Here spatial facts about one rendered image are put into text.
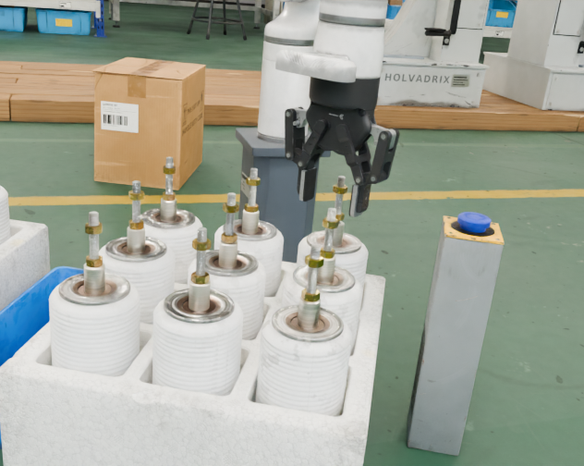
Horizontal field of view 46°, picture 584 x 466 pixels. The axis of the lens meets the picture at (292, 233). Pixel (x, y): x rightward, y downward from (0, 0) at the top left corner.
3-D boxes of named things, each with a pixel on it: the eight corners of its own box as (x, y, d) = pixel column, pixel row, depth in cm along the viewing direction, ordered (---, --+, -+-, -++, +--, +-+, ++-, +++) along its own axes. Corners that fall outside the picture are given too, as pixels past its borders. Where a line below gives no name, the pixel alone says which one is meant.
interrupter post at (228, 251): (217, 269, 83) (218, 244, 82) (217, 261, 85) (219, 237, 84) (237, 270, 83) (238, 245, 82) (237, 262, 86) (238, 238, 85)
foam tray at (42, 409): (136, 338, 114) (137, 239, 108) (371, 378, 109) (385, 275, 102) (5, 506, 78) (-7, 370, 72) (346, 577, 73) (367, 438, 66)
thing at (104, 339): (37, 440, 78) (29, 299, 72) (84, 395, 87) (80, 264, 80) (113, 461, 76) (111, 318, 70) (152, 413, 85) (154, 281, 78)
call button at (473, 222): (455, 224, 87) (457, 209, 87) (486, 228, 87) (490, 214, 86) (456, 235, 84) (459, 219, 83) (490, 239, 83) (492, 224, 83)
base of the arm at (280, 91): (251, 131, 130) (258, 38, 123) (298, 131, 132) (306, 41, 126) (264, 143, 121) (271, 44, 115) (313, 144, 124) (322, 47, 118)
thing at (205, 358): (148, 473, 75) (150, 328, 68) (153, 419, 84) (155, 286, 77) (237, 472, 76) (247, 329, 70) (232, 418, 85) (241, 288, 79)
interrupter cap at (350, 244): (350, 234, 98) (351, 229, 98) (369, 255, 91) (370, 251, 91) (299, 235, 96) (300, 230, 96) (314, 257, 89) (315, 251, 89)
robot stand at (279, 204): (226, 270, 142) (235, 128, 131) (294, 267, 146) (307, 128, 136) (242, 302, 129) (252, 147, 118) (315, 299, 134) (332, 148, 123)
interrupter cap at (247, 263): (194, 277, 81) (195, 272, 80) (198, 251, 88) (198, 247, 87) (259, 280, 81) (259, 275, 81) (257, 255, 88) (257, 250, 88)
